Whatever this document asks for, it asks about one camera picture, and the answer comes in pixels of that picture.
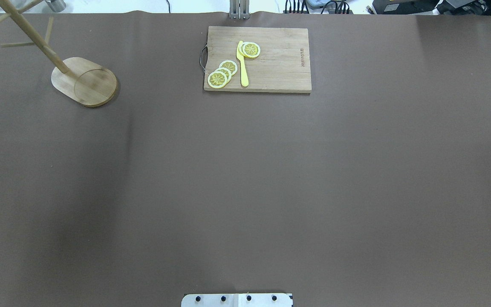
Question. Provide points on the wooden cutting board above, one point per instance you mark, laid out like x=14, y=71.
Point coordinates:
x=283, y=65

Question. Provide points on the yellow toy knife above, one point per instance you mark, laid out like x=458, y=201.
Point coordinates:
x=244, y=80

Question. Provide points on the lemon slice middle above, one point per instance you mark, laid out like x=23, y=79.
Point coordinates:
x=227, y=72

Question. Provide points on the lemon slice by knife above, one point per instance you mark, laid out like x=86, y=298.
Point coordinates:
x=249, y=49

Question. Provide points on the lemon slice front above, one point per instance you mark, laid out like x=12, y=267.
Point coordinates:
x=216, y=80

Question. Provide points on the lemon slice back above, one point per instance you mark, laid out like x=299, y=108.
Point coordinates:
x=230, y=65

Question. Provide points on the aluminium frame post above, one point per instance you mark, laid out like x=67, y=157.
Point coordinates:
x=239, y=9

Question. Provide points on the wooden cup storage rack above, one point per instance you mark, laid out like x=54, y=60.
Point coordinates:
x=84, y=81

